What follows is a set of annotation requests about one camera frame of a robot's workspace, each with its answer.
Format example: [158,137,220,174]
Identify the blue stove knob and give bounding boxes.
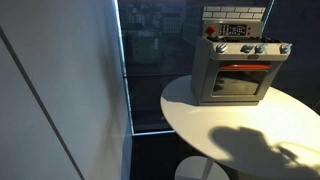
[216,43,227,53]
[280,43,292,54]
[241,45,254,53]
[255,44,266,53]

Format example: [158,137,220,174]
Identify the grey toy stove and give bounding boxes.
[191,6,291,105]

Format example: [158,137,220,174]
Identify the red dial on backsplash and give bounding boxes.
[205,26,216,35]

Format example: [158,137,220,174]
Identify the white round table base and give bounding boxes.
[174,156,230,180]

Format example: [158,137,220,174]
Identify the red oven door handle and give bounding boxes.
[219,64,272,70]

